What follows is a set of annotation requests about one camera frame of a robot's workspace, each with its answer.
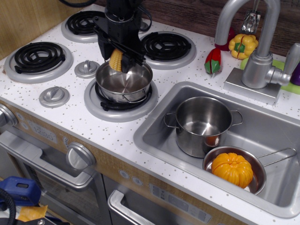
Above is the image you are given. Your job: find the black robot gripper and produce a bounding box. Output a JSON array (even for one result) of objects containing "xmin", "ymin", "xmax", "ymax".
[{"xmin": 93, "ymin": 9, "xmax": 145, "ymax": 73}]

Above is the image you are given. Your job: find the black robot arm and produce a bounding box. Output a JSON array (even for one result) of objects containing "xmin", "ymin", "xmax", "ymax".
[{"xmin": 93, "ymin": 0, "xmax": 145, "ymax": 73}]

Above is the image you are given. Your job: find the silver toy faucet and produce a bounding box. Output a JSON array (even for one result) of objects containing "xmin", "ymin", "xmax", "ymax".
[{"xmin": 224, "ymin": 0, "xmax": 300, "ymax": 105}]

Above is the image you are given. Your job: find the silver right door handle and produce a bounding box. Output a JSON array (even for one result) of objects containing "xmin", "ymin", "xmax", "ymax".
[{"xmin": 107, "ymin": 190, "xmax": 153, "ymax": 225}]

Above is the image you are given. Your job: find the back right black burner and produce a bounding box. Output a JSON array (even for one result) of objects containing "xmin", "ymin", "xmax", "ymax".
[{"xmin": 141, "ymin": 31, "xmax": 196, "ymax": 70}]

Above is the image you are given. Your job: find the yellow toy bell pepper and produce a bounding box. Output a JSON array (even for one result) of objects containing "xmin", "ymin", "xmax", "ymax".
[{"xmin": 228, "ymin": 34, "xmax": 259, "ymax": 60}]

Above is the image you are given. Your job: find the front left black burner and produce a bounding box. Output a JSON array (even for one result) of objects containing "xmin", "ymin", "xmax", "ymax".
[{"xmin": 4, "ymin": 42, "xmax": 73, "ymax": 84}]

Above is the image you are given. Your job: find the dark red toy vegetable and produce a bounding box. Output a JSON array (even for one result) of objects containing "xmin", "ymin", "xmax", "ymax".
[{"xmin": 215, "ymin": 27, "xmax": 236, "ymax": 51}]

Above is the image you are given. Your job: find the yellow cloth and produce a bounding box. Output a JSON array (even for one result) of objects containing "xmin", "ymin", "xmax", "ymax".
[{"xmin": 17, "ymin": 205, "xmax": 48, "ymax": 222}]

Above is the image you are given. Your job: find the front right black burner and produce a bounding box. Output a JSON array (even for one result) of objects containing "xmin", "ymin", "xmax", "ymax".
[{"xmin": 84, "ymin": 79, "xmax": 158, "ymax": 122}]

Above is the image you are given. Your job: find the small steel pan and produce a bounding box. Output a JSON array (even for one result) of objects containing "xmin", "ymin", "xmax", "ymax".
[{"xmin": 96, "ymin": 62, "xmax": 153, "ymax": 104}]

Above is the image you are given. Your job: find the steel saucepan with wire handle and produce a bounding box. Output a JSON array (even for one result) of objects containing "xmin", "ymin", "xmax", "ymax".
[{"xmin": 202, "ymin": 146, "xmax": 297, "ymax": 195}]

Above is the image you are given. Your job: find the silver oven door handle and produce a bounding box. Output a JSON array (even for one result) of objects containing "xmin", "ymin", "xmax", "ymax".
[{"xmin": 0, "ymin": 131, "xmax": 93, "ymax": 191}]

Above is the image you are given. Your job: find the green toy plate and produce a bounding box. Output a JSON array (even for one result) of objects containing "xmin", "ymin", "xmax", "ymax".
[{"xmin": 240, "ymin": 58, "xmax": 300, "ymax": 95}]

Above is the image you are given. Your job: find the silver stove knob front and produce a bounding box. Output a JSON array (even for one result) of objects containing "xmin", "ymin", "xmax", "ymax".
[{"xmin": 39, "ymin": 86, "xmax": 70, "ymax": 108}]

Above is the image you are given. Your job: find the red toy chili pepper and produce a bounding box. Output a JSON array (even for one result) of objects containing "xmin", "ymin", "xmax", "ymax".
[{"xmin": 204, "ymin": 48, "xmax": 221, "ymax": 74}]

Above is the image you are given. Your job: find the silver oven dial knob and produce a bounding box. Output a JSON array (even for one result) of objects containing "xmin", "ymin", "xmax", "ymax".
[{"xmin": 66, "ymin": 142, "xmax": 96, "ymax": 170}]

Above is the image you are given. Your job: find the back left black burner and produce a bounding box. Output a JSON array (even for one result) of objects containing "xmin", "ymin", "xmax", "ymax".
[{"xmin": 61, "ymin": 10, "xmax": 105, "ymax": 44}]

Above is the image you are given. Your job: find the silver stove knob middle left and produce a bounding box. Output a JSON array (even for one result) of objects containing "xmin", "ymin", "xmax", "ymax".
[{"xmin": 75, "ymin": 60, "xmax": 100, "ymax": 79}]

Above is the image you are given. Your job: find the silver left edge knob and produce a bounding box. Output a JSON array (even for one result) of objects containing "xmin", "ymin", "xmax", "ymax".
[{"xmin": 0, "ymin": 104, "xmax": 18, "ymax": 127}]

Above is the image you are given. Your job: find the yellow toy corn cob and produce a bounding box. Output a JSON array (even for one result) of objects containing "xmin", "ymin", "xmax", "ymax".
[{"xmin": 109, "ymin": 48, "xmax": 123, "ymax": 72}]

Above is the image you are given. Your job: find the purple toy eggplant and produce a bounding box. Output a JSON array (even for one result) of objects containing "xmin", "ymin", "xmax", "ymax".
[{"xmin": 290, "ymin": 63, "xmax": 300, "ymax": 86}]

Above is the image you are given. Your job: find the tall steel pot in sink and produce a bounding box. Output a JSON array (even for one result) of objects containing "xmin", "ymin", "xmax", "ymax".
[{"xmin": 164, "ymin": 97, "xmax": 244, "ymax": 158}]

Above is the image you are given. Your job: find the orange toy pumpkin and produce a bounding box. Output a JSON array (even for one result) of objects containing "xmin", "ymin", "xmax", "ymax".
[{"xmin": 211, "ymin": 152, "xmax": 254, "ymax": 188}]

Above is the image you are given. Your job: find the black burner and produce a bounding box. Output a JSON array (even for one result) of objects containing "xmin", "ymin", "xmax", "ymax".
[
  {"xmin": 141, "ymin": 31, "xmax": 196, "ymax": 70},
  {"xmin": 61, "ymin": 10, "xmax": 105, "ymax": 44},
  {"xmin": 84, "ymin": 79, "xmax": 158, "ymax": 122},
  {"xmin": 4, "ymin": 42, "xmax": 73, "ymax": 84}
]

